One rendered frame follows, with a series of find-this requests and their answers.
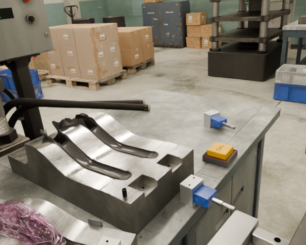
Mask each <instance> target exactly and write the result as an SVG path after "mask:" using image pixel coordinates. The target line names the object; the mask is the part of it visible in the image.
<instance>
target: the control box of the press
mask: <svg viewBox="0 0 306 245"><path fill-rule="evenodd" d="M52 50H53V44H52V40H51V34H50V29H49V24H48V20H47V15H46V10H45V5H44V1H43V0H0V62H1V63H3V64H4V65H5V66H6V67H7V68H8V69H9V70H10V71H11V73H12V76H13V80H14V83H15V87H16V90H17V95H18V98H33V99H36V95H35V91H34V87H33V83H32V79H31V75H30V71H29V67H28V66H29V63H30V60H31V57H32V56H34V57H37V55H40V53H44V52H48V51H52ZM3 92H4V93H5V94H7V95H8V96H9V97H10V99H11V100H13V99H15V97H14V96H13V94H12V93H11V92H10V91H8V90H7V89H6V88H4V90H3ZM18 120H19V121H21V124H22V127H23V130H24V134H25V136H26V137H28V138H29V139H30V141H32V140H34V139H36V138H38V137H41V136H43V134H41V133H40V132H41V131H40V130H41V129H42V130H44V127H43V123H42V119H41V115H40V111H39V108H38V107H36V108H32V109H29V110H27V111H26V112H24V113H23V114H22V115H21V116H20V117H19V119H18Z"/></svg>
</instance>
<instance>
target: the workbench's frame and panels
mask: <svg viewBox="0 0 306 245"><path fill-rule="evenodd" d="M279 116H280V111H279V112H278V113H277V114H276V116H275V117H274V118H273V119H272V120H271V122H270V123H269V124H268V125H267V126H266V128H265V129H264V130H263V131H262V132H261V134H260V135H259V136H258V137H257V139H256V140H255V141H254V142H253V143H252V145H251V146H250V147H249V148H248V149H247V151H246V152H245V153H244V154H243V156H242V157H241V158H240V159H239V160H238V162H237V163H236V164H235V165H234V166H233V168H232V169H231V170H230V171H229V173H228V174H227V175H226V176H225V177H224V179H223V180H222V181H221V182H220V183H219V185H218V186H217V187H216V188H215V190H217V199H219V200H221V201H223V202H224V203H226V204H229V205H231V206H234V207H235V210H234V211H236V210H238V211H240V212H242V213H245V214H247V215H249V216H252V217H254V218H256V219H257V217H258V206H259V195H260V184H261V174H262V163H263V152H264V142H265V134H266V133H267V132H268V130H269V129H270V128H271V126H272V125H273V124H274V123H275V121H276V120H277V119H278V118H279ZM234 211H231V210H229V209H226V208H224V207H223V206H222V207H221V206H219V205H217V204H215V203H213V204H212V205H211V206H210V207H209V208H208V209H206V208H204V207H202V206H200V207H199V208H198V210H197V211H196V212H195V213H194V214H193V216H192V217H191V218H190V219H189V221H188V222H187V223H186V224H185V225H184V227H183V228H182V229H181V230H180V232H179V233H178V234H177V235H176V236H175V238H174V239H173V240H172V241H171V242H170V244H169V245H207V244H208V243H209V242H210V241H211V239H212V238H213V237H214V236H215V235H216V233H217V232H218V231H219V230H220V228H221V227H222V226H223V225H224V224H225V222H226V221H227V220H228V219H229V217H230V216H231V215H232V214H233V213H234Z"/></svg>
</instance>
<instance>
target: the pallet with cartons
mask: <svg viewBox="0 0 306 245"><path fill-rule="evenodd" d="M118 33H119V44H120V53H121V60H122V68H123V69H127V74H135V73H136V70H144V69H146V68H147V67H146V65H154V64H155V62H154V47H153V35H152V27H151V26H147V27H118Z"/></svg>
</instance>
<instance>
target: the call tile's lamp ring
mask: <svg viewBox="0 0 306 245"><path fill-rule="evenodd" d="M236 151H237V150H235V149H234V152H233V153H232V154H231V155H230V156H229V157H228V159H227V160H224V159H221V158H217V157H212V156H209V155H206V154H207V151H206V152H205V153H204V154H203V156H206V157H210V158H214V159H218V160H222V161H225V162H228V160H229V159H230V158H231V157H232V156H233V155H234V154H235V152H236Z"/></svg>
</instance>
